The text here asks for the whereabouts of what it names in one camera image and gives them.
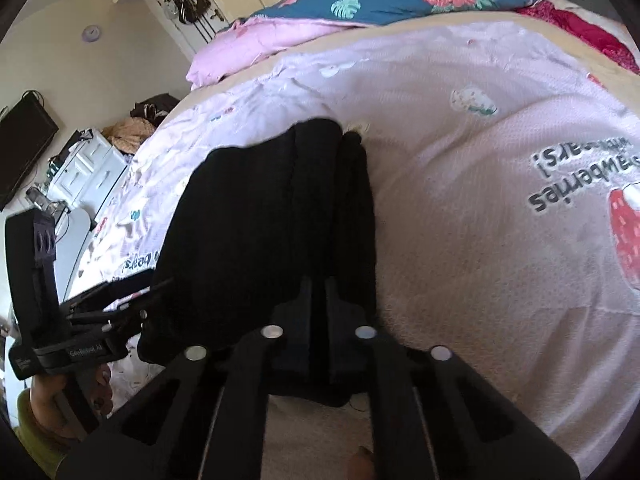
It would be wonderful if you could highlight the black sweater with orange patches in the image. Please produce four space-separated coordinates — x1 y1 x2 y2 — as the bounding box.
138 118 376 408

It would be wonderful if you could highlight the left hand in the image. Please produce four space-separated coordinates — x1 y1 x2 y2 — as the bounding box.
29 364 113 443

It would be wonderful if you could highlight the right hand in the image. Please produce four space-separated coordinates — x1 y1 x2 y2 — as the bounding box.
347 446 375 480

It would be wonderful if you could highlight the white round side table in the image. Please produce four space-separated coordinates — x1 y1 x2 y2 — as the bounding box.
54 208 94 304

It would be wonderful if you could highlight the white drawer unit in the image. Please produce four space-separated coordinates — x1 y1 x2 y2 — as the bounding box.
47 129 128 221

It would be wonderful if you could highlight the tan crumpled bag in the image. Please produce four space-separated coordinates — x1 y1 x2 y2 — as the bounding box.
101 117 155 155

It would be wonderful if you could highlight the black bag on floor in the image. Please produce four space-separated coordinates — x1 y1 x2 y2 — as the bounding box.
129 93 179 128

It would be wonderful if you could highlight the lilac strawberry bear blanket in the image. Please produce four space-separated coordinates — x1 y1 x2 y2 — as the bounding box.
73 22 639 476

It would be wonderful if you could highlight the white door with hung bags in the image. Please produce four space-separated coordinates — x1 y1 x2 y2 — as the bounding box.
143 0 230 62

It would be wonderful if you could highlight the beige bed sheet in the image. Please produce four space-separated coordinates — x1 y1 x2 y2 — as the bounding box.
163 12 639 125

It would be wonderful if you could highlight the red and cream pillow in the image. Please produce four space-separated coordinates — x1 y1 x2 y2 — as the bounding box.
516 0 639 75

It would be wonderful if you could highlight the black wall television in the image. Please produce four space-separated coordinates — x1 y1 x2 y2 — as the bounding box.
0 90 58 209

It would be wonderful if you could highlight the round wall clock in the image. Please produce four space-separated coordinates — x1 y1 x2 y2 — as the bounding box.
81 25 102 44

